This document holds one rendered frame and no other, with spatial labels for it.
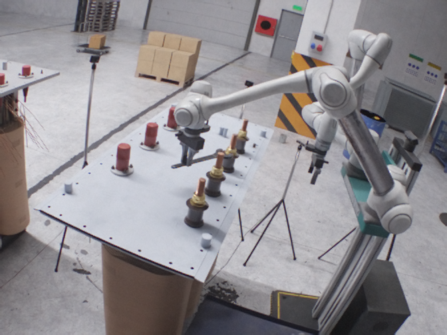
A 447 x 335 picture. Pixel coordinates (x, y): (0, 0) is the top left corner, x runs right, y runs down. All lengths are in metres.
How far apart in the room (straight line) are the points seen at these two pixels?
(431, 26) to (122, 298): 14.87
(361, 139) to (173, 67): 6.97
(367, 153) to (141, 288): 1.20
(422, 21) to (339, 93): 14.25
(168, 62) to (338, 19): 3.74
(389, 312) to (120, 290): 1.60
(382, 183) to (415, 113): 8.81
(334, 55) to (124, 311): 5.66
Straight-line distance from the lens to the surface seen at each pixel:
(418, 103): 10.17
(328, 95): 1.30
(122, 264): 1.79
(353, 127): 1.41
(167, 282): 1.76
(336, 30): 6.67
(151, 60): 8.32
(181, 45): 8.45
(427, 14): 15.55
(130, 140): 2.18
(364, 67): 2.01
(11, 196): 3.07
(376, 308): 2.37
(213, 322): 1.84
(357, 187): 2.09
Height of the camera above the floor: 2.29
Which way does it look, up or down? 28 degrees down
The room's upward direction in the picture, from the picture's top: 14 degrees clockwise
